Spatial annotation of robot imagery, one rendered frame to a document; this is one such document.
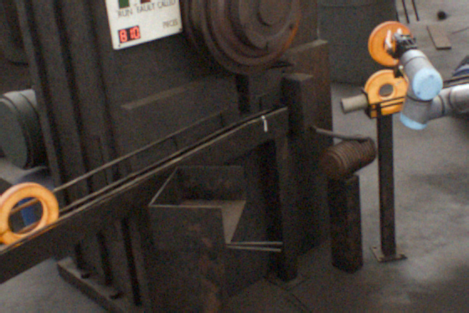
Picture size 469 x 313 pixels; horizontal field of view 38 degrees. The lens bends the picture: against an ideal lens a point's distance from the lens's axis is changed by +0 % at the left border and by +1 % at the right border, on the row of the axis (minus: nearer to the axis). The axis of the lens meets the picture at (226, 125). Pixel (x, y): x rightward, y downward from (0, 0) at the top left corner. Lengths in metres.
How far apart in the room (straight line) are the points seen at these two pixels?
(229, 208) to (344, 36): 3.19
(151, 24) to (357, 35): 3.00
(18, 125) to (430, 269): 1.89
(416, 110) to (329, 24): 2.90
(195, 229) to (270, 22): 0.78
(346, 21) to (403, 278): 2.64
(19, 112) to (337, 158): 1.49
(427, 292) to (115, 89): 1.37
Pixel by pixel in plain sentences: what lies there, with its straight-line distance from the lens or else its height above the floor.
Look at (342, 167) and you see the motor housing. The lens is 2.58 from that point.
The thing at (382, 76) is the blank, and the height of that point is 0.77.
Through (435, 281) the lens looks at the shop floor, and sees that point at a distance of 2.79.
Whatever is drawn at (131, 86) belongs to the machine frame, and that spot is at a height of 0.92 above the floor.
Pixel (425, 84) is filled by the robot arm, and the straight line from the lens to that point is 2.23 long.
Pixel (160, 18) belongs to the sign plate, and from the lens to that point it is 2.26.
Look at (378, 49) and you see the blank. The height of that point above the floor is 0.89.
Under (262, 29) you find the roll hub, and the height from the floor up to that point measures 1.05.
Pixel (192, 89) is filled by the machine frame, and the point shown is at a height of 0.86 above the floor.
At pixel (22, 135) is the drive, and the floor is 0.51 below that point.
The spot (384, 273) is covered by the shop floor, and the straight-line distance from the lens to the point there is 2.83.
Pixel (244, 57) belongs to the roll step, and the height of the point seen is 0.96.
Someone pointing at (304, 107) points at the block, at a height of 0.69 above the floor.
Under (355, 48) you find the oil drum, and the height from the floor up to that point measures 0.27.
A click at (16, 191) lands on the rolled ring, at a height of 0.78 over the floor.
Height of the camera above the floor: 1.52
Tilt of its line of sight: 20 degrees down
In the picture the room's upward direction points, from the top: 6 degrees counter-clockwise
